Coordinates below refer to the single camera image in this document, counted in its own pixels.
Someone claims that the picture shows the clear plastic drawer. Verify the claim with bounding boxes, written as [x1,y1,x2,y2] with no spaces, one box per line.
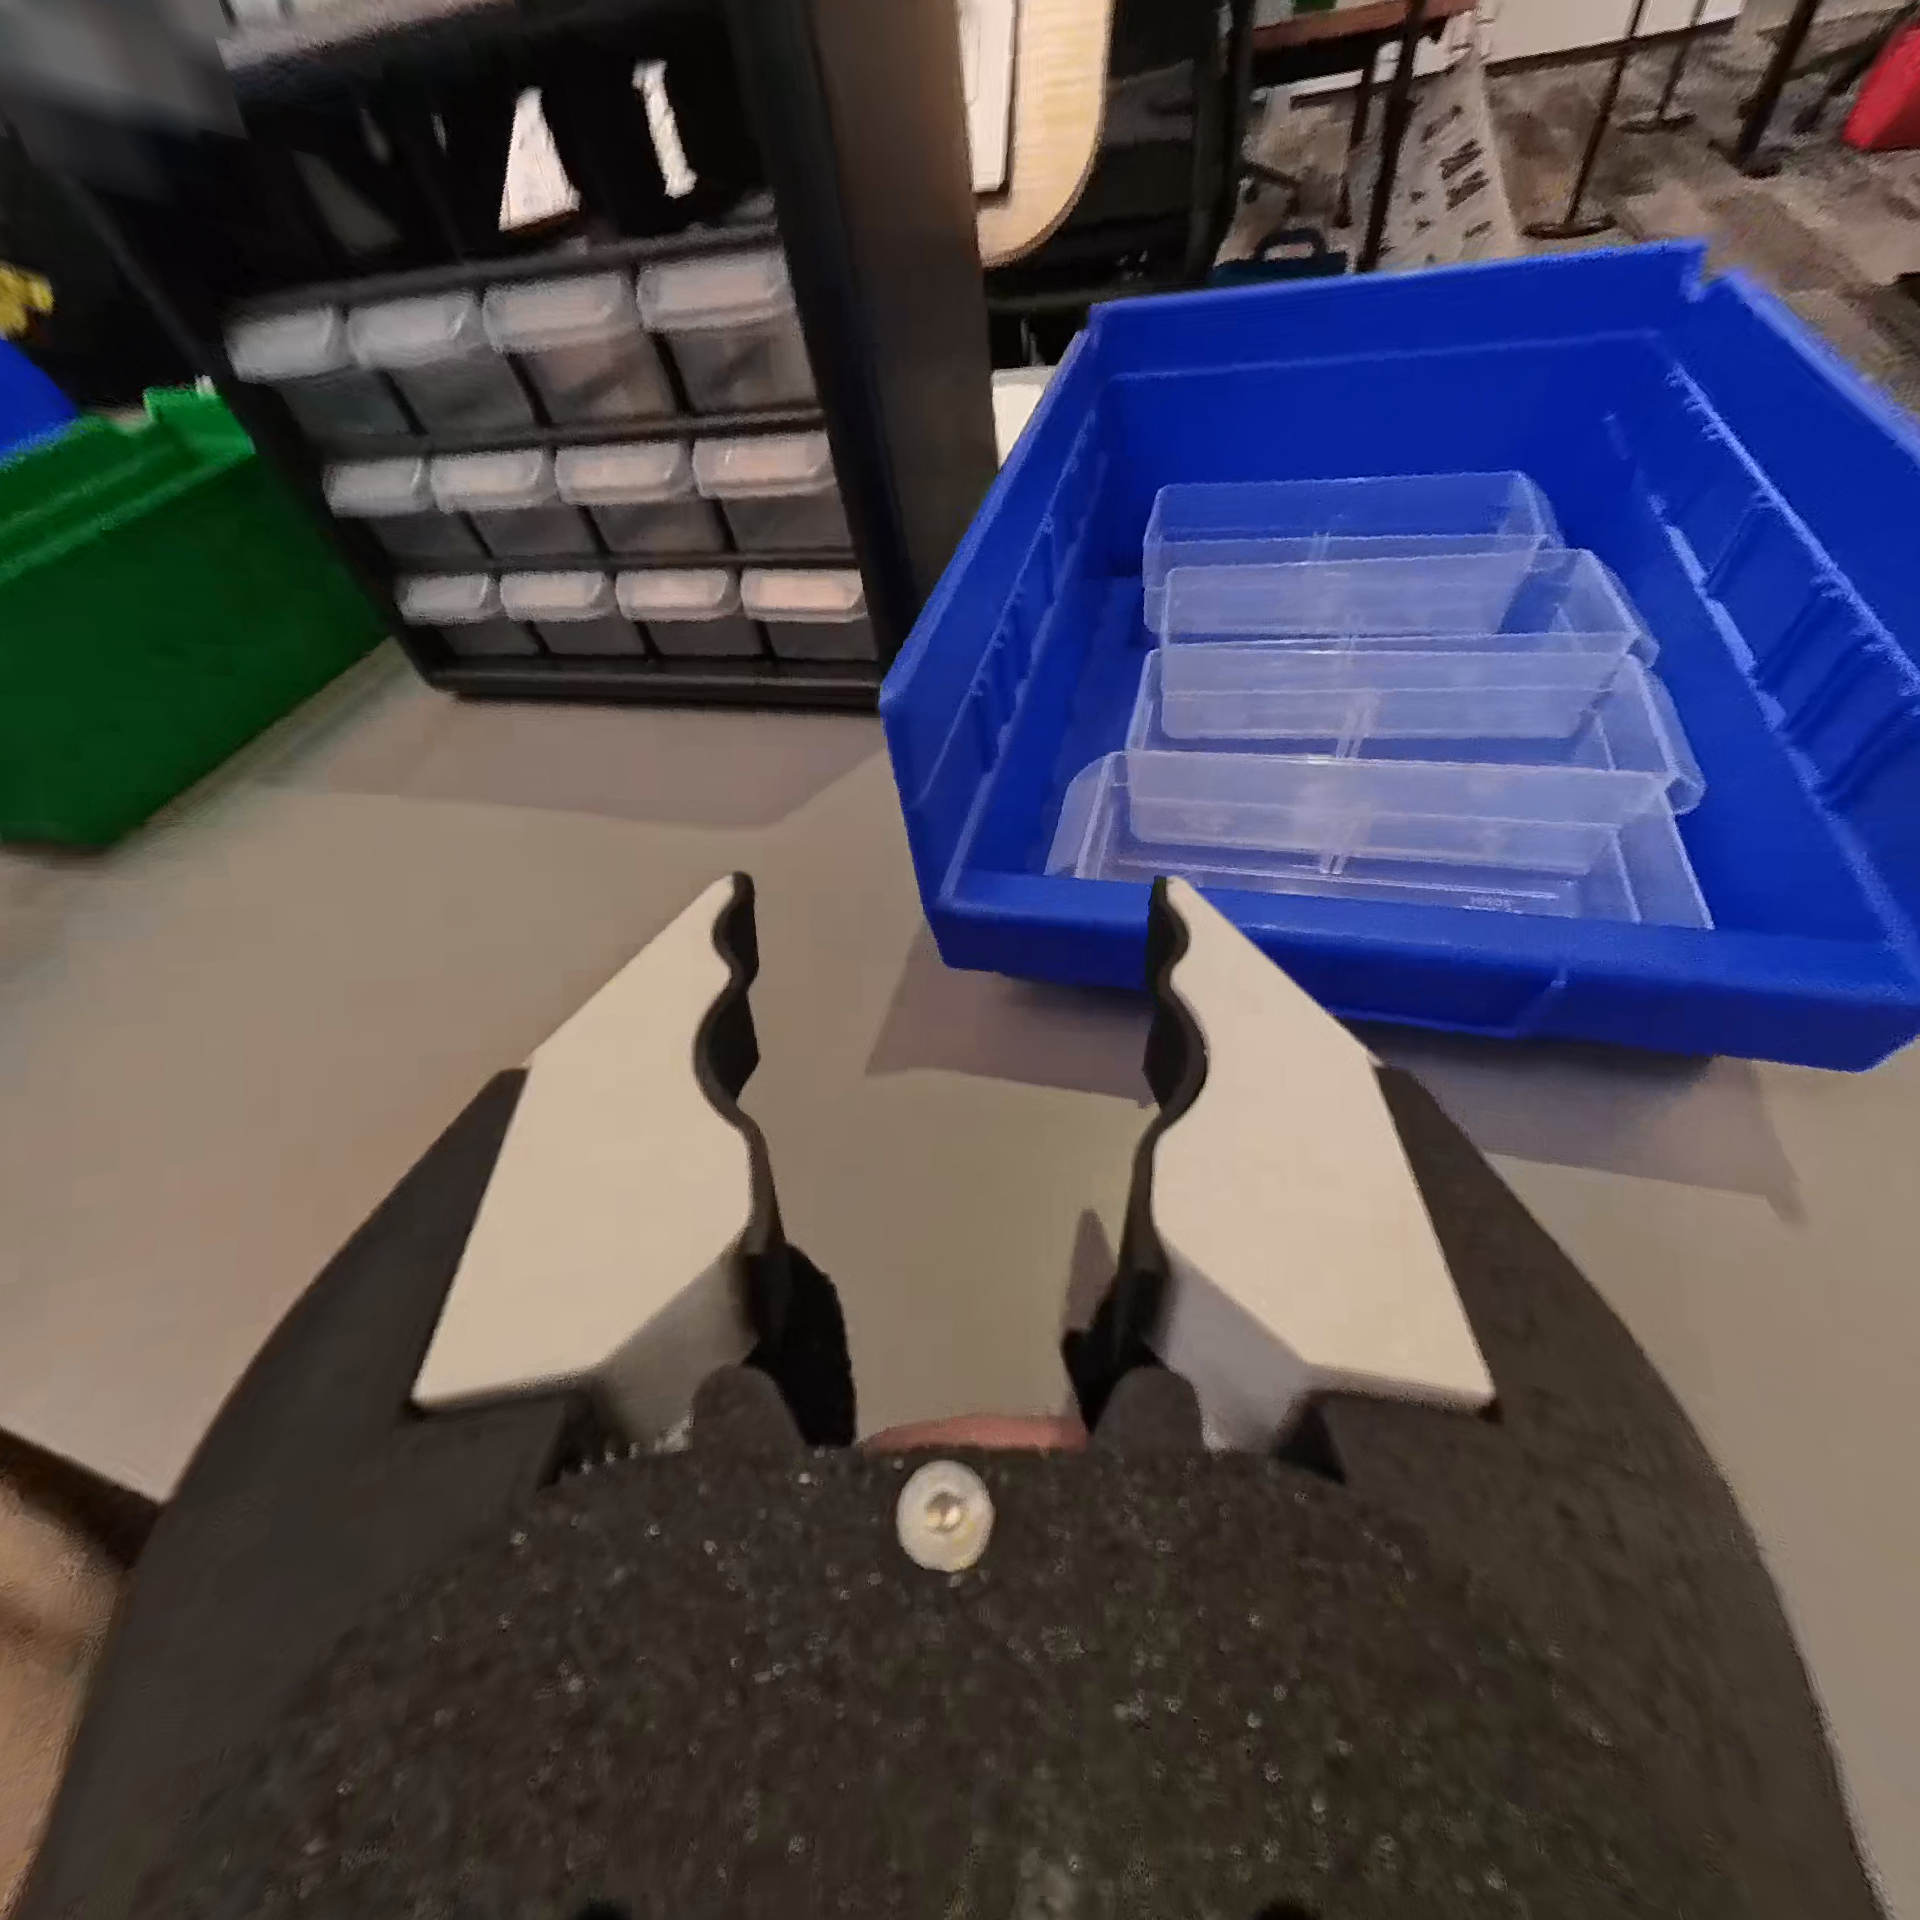
[1125,642,1708,816]
[1159,546,1661,672]
[1143,470,1566,590]
[1046,749,1714,929]

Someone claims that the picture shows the light wooden board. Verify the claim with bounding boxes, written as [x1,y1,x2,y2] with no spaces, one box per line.
[975,0,1119,271]

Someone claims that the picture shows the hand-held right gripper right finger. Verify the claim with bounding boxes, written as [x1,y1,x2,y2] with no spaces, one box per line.
[1118,878,1500,1450]

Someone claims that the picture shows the white paper bag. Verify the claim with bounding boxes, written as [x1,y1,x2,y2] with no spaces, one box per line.
[1376,58,1519,273]

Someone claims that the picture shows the red item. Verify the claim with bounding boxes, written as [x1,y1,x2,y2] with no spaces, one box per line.
[1841,27,1920,155]

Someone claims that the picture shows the black drawer cabinet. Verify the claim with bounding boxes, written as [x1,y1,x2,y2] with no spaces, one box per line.
[209,0,999,711]

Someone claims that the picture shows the group of clear cabinet drawers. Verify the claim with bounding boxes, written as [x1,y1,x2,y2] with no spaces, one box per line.
[224,247,880,663]

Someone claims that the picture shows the green plastic bin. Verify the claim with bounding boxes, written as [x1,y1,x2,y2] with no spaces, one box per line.
[0,383,393,853]

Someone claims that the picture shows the blue plastic bin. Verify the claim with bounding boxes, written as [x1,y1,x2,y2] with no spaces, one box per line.
[877,240,1920,1075]

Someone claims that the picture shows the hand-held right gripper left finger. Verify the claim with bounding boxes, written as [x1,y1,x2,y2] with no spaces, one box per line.
[406,873,789,1443]

